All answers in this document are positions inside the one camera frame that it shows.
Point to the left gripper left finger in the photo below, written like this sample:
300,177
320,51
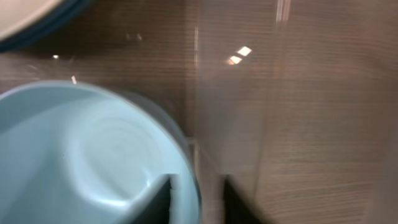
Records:
154,211

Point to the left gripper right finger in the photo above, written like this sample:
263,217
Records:
236,208

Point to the light blue small bowl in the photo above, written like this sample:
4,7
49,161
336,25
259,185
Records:
79,153

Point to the dark blue bowl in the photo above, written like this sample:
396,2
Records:
62,14

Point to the cream beige bowl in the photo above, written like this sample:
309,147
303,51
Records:
17,15

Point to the clear plastic storage container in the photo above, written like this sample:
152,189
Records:
295,101

